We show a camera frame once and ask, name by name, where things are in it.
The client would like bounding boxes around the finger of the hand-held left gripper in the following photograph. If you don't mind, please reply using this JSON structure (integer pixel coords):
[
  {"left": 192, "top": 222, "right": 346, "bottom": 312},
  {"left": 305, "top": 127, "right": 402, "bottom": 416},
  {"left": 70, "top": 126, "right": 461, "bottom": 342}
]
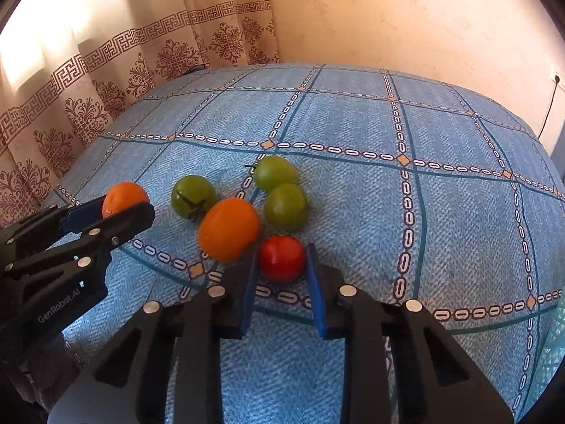
[
  {"left": 0, "top": 202, "right": 156, "bottom": 301},
  {"left": 0, "top": 199, "right": 109, "bottom": 261}
]

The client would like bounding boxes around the black power cable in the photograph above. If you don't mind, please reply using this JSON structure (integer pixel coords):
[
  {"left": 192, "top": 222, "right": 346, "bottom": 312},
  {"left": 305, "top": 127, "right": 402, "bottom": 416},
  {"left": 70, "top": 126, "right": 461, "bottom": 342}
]
[{"left": 536, "top": 80, "right": 558, "bottom": 140}]

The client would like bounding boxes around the light blue lattice basket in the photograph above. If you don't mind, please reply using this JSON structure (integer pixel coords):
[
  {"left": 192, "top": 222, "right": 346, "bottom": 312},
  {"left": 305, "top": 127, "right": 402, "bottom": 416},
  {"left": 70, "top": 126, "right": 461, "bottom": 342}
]
[{"left": 527, "top": 296, "right": 565, "bottom": 407}]

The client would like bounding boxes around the orange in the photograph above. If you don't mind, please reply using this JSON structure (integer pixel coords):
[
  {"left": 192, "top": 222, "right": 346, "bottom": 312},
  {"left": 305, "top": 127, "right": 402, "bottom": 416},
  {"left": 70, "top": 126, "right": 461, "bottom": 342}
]
[{"left": 102, "top": 182, "right": 150, "bottom": 219}]

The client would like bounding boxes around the blue checked tablecloth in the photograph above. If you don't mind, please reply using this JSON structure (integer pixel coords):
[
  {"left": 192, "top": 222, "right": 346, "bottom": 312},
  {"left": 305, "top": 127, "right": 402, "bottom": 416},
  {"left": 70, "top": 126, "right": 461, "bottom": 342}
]
[{"left": 44, "top": 63, "right": 565, "bottom": 424}]

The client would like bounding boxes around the beige patterned curtain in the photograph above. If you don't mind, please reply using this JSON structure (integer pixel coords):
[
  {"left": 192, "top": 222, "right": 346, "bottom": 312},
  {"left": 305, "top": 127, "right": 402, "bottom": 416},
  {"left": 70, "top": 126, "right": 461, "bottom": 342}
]
[{"left": 0, "top": 0, "right": 281, "bottom": 230}]

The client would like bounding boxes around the orange tomato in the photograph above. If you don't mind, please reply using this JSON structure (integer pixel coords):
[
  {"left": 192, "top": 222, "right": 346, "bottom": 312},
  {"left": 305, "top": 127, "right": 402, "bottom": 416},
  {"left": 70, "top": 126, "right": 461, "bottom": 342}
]
[{"left": 198, "top": 197, "right": 261, "bottom": 263}]

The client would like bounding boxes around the red tomato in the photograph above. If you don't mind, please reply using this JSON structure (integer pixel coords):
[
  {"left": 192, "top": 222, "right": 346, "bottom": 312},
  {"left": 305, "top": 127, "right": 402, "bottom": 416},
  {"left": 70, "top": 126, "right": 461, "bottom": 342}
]
[{"left": 258, "top": 235, "right": 306, "bottom": 283}]

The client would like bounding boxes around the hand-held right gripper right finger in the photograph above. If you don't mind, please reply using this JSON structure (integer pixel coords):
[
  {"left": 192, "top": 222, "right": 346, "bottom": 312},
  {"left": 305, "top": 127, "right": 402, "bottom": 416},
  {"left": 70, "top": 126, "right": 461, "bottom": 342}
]
[{"left": 305, "top": 243, "right": 515, "bottom": 424}]

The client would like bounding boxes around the green tomato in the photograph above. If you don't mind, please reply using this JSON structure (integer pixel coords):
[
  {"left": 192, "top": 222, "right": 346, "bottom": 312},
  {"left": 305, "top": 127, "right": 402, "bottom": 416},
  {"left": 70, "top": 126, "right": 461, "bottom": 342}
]
[
  {"left": 171, "top": 175, "right": 218, "bottom": 220},
  {"left": 264, "top": 183, "right": 310, "bottom": 233},
  {"left": 252, "top": 155, "right": 299, "bottom": 194}
]

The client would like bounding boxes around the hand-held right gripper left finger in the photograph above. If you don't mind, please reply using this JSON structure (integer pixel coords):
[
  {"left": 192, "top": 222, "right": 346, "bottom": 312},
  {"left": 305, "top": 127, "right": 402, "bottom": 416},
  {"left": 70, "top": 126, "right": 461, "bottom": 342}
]
[{"left": 46, "top": 244, "right": 259, "bottom": 424}]

